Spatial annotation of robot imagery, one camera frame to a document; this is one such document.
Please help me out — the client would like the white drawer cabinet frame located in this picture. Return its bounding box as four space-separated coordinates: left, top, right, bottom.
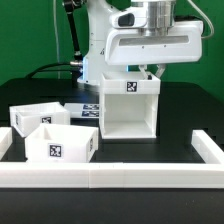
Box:
99 72 160 139

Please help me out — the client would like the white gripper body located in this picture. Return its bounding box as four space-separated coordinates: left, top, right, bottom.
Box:
105 9 203 65

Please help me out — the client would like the black cable on table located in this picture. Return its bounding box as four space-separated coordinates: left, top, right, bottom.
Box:
25 61 84 80

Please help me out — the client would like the white drawer box front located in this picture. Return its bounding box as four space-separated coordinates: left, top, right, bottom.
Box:
25 124 99 163

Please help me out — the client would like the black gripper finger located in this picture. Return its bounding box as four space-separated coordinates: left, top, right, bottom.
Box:
155 64 166 78
138 65 149 80

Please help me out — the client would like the white drawer box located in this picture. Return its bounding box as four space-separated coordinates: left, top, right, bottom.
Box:
9 102 70 137
25 124 99 163

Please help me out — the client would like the white drawer box rear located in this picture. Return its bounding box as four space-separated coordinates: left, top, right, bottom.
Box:
9 102 70 137

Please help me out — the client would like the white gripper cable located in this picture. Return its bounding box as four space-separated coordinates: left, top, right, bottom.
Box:
186 0 215 40

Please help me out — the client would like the white marker sheet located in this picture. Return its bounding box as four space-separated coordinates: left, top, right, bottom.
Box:
64 103 99 119

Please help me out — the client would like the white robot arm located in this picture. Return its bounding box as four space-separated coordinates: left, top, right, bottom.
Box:
79 0 203 86

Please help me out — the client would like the white obstacle fence wall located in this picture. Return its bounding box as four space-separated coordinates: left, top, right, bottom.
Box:
0 127 224 188

